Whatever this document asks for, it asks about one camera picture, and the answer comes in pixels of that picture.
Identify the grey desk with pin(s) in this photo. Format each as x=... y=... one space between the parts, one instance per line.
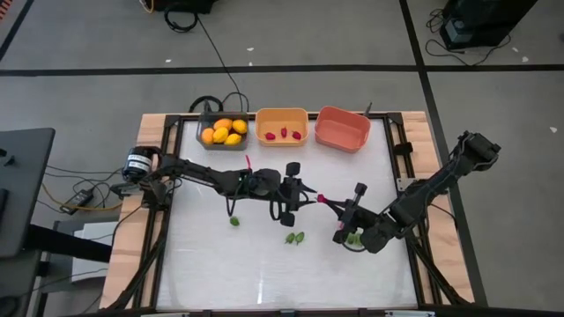
x=26 y=189

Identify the grey translucent plastic basket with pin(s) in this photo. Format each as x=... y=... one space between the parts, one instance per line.
x=220 y=148

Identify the black power adapter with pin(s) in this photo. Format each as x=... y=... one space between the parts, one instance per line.
x=78 y=200

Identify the black floor equipment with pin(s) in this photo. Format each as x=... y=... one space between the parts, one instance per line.
x=185 y=4

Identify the orange striped object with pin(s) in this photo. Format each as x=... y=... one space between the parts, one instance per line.
x=3 y=6

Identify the salmon orange plastic basket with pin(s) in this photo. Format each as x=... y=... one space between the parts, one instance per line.
x=341 y=130

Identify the black desk leg bar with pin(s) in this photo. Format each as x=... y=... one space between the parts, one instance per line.
x=66 y=244

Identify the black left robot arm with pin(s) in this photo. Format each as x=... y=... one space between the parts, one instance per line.
x=198 y=174

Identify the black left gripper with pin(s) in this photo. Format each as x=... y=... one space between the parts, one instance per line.
x=291 y=196

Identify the small black post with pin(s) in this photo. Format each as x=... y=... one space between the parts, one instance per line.
x=368 y=110

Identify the white box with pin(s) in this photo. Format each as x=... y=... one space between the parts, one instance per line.
x=94 y=231

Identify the yellow-orange plastic basket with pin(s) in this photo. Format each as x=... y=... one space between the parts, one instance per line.
x=282 y=119

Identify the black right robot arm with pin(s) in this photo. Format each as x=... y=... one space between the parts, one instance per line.
x=423 y=193

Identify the black computer tower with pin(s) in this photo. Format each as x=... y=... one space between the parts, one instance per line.
x=480 y=22

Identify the black aluminium table frame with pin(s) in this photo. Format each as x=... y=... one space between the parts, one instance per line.
x=158 y=264

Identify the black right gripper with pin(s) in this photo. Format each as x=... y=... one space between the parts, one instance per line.
x=350 y=216

